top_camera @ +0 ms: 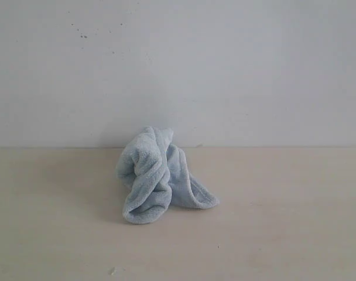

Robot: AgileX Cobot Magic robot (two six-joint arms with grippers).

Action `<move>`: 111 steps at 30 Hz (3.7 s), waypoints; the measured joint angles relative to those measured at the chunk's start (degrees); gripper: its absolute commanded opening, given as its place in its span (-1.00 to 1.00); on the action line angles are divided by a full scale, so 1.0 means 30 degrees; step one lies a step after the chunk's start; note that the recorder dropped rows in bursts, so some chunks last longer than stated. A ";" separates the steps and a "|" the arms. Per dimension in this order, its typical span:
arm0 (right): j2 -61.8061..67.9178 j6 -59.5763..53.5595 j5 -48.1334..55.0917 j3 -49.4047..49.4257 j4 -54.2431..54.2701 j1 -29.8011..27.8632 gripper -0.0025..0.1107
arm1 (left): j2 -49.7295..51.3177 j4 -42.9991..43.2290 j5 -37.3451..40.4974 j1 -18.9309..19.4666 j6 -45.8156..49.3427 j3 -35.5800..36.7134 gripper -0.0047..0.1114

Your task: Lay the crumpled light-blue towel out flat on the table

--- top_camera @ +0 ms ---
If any light blue terry towel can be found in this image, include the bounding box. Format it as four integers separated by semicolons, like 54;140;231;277
116;126;219;224

